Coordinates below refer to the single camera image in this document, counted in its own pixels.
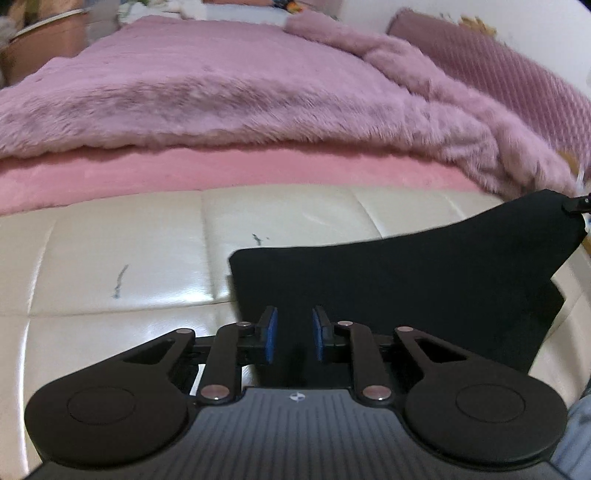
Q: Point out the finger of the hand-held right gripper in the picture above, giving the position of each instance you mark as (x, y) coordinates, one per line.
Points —
(579, 204)

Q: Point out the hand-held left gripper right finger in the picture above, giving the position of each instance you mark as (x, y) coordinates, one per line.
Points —
(318, 334)

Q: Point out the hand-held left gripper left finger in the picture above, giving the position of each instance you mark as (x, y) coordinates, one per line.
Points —
(270, 334)

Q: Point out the black pants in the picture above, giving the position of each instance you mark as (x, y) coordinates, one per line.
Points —
(415, 277)

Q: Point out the pink quilted pillow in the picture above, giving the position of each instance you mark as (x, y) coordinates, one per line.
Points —
(508, 69)

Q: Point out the cream leather bed base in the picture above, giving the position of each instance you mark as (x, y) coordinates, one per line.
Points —
(115, 254)

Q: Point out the pink bed sheet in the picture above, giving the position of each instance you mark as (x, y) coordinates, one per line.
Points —
(184, 170)

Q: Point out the brown plush bear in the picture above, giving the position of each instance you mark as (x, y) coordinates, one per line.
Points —
(478, 25)

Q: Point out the person's blue jeans leg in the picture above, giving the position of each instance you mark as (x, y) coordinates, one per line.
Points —
(575, 438)

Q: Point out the pink fluffy blanket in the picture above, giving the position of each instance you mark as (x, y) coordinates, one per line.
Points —
(231, 92)

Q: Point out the white pillow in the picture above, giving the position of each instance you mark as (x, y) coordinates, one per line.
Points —
(244, 14)

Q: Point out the colourful small toy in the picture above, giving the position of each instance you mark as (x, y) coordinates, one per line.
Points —
(286, 4)

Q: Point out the white crumpled cloth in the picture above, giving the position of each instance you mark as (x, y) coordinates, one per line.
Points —
(184, 8)

